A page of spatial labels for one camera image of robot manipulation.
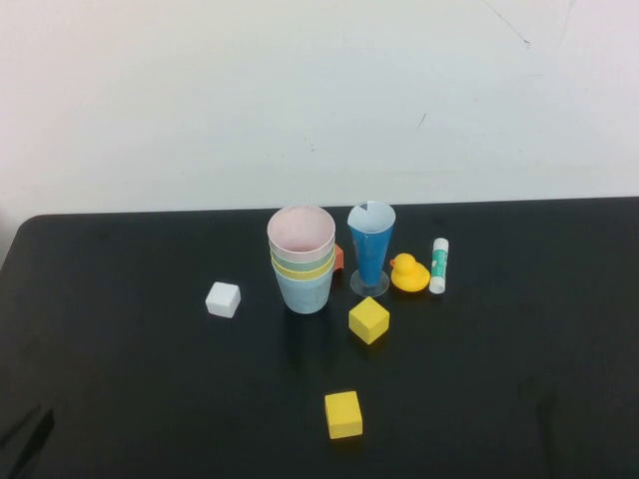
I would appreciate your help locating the yellow rubber duck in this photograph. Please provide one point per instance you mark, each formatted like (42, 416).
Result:
(409, 274)

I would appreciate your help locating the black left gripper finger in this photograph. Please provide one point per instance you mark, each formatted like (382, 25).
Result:
(30, 434)

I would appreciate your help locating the yellow cube block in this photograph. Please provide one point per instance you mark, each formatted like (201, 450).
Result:
(343, 414)
(368, 319)

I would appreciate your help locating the white green glue stick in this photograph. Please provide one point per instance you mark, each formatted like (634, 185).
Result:
(439, 264)

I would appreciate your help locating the white cube block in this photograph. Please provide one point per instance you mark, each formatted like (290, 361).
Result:
(222, 299)

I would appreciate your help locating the yellow plastic cup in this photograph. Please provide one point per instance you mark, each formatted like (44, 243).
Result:
(299, 273)

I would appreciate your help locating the blue paper cone cup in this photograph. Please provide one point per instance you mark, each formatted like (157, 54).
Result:
(368, 259)

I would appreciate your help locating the green plastic cup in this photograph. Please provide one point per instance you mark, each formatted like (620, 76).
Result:
(299, 260)

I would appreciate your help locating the orange block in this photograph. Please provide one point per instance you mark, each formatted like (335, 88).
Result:
(339, 258)

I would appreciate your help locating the light blue plastic cup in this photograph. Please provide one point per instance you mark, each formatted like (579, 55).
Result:
(304, 297)

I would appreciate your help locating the pink plastic cup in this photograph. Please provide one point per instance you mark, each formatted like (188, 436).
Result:
(302, 234)

